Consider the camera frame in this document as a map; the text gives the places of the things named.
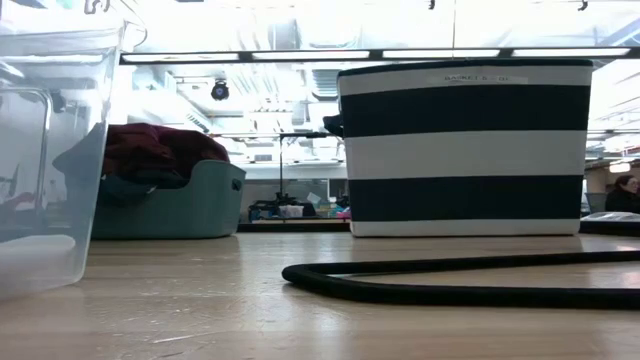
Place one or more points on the clear plastic bin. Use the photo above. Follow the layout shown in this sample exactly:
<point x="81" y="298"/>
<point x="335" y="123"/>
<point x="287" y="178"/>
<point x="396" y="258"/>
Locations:
<point x="50" y="150"/>

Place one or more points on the person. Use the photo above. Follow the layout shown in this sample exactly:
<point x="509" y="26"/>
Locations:
<point x="620" y="200"/>

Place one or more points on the navy white striped fabric basket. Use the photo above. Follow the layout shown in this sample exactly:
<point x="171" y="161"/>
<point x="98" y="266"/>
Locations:
<point x="465" y="155"/>

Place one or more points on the black hanging camera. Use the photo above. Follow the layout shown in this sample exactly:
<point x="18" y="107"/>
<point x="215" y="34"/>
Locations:
<point x="220" y="91"/>

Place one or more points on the white basket label sticker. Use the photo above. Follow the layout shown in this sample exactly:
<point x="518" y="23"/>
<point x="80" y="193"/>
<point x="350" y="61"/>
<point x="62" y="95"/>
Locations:
<point x="485" y="79"/>

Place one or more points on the white background container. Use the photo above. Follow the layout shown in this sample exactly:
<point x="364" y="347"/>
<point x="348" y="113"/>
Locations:
<point x="291" y="211"/>

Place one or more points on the maroon cloth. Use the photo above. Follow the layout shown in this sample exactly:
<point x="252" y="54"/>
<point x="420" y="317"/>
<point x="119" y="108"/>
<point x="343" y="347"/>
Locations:
<point x="150" y="145"/>

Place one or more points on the flat white board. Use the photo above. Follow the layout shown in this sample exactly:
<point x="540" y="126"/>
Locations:
<point x="610" y="217"/>

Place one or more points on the teal plastic bin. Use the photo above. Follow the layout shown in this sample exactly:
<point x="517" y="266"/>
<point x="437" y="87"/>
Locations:
<point x="200" y="210"/>

